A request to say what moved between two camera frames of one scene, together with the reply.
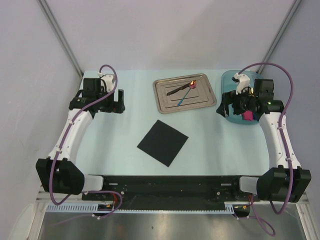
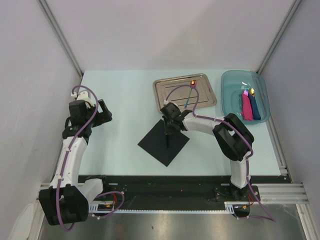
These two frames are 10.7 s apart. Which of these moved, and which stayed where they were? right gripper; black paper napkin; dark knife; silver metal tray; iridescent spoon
Moved: dark knife; iridescent spoon; right gripper
Stayed: black paper napkin; silver metal tray
